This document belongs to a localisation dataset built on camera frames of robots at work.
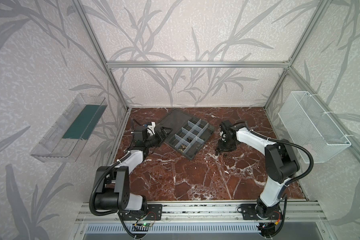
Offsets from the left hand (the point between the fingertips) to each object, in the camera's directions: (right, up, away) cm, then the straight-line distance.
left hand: (171, 129), depth 86 cm
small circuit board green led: (-11, -45, -15) cm, 49 cm away
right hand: (+31, -11, +8) cm, 33 cm away
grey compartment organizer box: (+10, -5, +15) cm, 19 cm away
